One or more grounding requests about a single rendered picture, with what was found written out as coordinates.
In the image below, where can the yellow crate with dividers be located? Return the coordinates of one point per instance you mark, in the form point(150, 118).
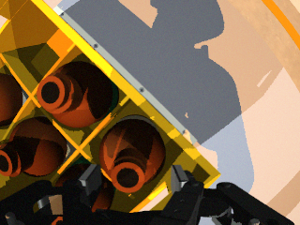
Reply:
point(32, 47)

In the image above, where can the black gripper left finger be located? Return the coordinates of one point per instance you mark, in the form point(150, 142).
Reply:
point(17, 209)

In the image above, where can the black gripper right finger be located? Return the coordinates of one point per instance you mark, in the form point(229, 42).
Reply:
point(189, 197)

